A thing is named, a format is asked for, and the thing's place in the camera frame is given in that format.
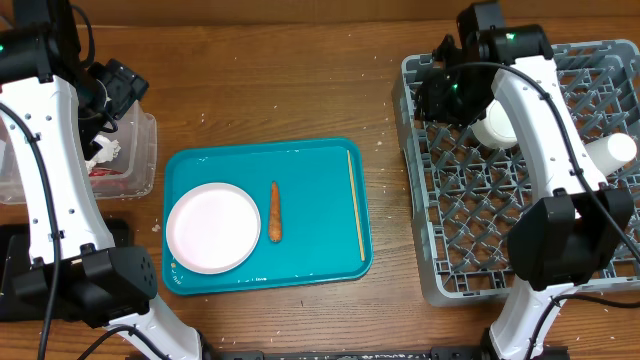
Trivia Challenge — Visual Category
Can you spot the white saucer bowl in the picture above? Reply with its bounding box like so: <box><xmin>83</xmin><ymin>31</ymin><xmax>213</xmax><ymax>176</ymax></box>
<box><xmin>471</xmin><ymin>100</ymin><xmax>517</xmax><ymax>149</ymax></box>

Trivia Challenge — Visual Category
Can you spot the white tissue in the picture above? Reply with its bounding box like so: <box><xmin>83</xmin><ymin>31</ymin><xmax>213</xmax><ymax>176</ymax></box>
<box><xmin>85</xmin><ymin>135</ymin><xmax>121</xmax><ymax>173</ymax></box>

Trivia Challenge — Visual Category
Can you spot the red foil snack wrapper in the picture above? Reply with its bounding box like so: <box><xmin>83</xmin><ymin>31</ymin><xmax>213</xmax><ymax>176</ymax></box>
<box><xmin>89</xmin><ymin>167</ymin><xmax>126</xmax><ymax>197</ymax></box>

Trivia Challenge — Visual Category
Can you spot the wooden chopstick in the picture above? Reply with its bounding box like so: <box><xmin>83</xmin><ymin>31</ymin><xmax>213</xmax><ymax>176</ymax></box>
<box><xmin>347</xmin><ymin>150</ymin><xmax>366</xmax><ymax>262</ymax></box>

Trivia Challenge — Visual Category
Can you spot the small white cup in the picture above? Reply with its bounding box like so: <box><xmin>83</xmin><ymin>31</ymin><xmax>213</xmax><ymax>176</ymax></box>
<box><xmin>585</xmin><ymin>133</ymin><xmax>637</xmax><ymax>176</ymax></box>

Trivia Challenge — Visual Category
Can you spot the large white plate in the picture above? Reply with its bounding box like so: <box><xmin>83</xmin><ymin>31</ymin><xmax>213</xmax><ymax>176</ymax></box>
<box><xmin>165</xmin><ymin>183</ymin><xmax>261</xmax><ymax>275</ymax></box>

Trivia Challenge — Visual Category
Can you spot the orange carrot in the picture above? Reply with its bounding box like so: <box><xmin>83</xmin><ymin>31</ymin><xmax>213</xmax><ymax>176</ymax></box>
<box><xmin>268</xmin><ymin>182</ymin><xmax>283</xmax><ymax>243</ymax></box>

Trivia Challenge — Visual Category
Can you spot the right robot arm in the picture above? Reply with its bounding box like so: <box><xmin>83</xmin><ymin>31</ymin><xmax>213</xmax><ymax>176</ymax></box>
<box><xmin>416</xmin><ymin>1</ymin><xmax>634</xmax><ymax>359</ymax></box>

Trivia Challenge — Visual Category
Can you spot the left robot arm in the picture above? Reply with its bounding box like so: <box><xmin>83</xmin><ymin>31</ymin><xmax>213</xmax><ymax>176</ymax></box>
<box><xmin>1</xmin><ymin>0</ymin><xmax>214</xmax><ymax>359</ymax></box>

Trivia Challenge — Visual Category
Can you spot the grey dishwasher rack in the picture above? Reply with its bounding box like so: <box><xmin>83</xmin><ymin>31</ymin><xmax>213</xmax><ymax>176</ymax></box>
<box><xmin>392</xmin><ymin>40</ymin><xmax>639</xmax><ymax>307</ymax></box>

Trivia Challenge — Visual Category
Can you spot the black waste bin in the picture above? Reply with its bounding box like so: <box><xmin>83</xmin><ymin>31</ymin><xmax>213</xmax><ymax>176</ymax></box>
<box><xmin>1</xmin><ymin>218</ymin><xmax>136</xmax><ymax>323</ymax></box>

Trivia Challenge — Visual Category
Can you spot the clear plastic bin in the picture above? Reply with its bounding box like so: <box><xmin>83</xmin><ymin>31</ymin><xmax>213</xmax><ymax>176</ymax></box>
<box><xmin>1</xmin><ymin>102</ymin><xmax>157</xmax><ymax>205</ymax></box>

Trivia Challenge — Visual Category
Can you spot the teal plastic tray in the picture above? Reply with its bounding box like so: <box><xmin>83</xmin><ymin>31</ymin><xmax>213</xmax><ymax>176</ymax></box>
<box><xmin>161</xmin><ymin>138</ymin><xmax>373</xmax><ymax>296</ymax></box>

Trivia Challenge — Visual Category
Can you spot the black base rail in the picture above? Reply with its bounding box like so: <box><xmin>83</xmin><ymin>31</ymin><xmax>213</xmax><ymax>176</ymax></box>
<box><xmin>207</xmin><ymin>343</ymin><xmax>571</xmax><ymax>360</ymax></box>

